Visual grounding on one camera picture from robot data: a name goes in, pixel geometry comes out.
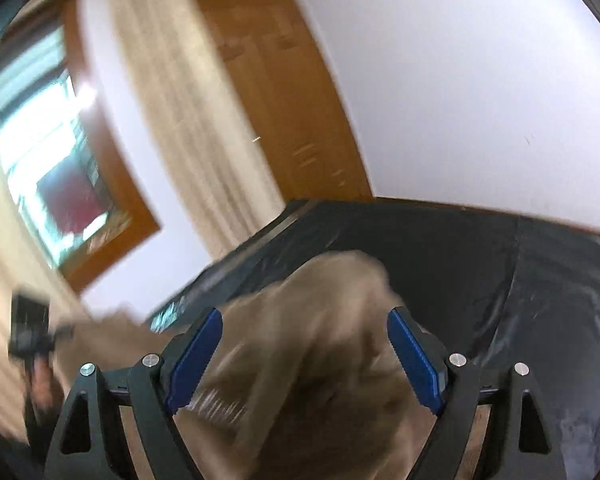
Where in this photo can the wood framed window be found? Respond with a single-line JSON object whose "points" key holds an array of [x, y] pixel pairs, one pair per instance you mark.
{"points": [[64, 171]]}

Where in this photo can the person's left hand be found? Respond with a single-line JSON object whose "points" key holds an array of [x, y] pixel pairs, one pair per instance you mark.
{"points": [[43, 388]]}

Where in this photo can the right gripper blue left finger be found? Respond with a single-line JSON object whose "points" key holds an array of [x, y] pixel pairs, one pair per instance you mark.
{"points": [[89, 440]]}

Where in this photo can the beige curtain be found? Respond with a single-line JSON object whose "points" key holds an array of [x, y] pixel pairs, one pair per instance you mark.
{"points": [[193, 112]]}

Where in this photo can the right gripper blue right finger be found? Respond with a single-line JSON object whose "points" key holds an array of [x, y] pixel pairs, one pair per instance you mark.
{"points": [[519, 442]]}

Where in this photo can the brown fleece garment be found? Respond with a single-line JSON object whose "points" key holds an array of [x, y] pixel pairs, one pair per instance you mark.
{"points": [[304, 383]]}

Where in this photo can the brown wooden door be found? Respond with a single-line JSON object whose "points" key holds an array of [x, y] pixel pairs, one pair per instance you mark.
{"points": [[289, 97]]}

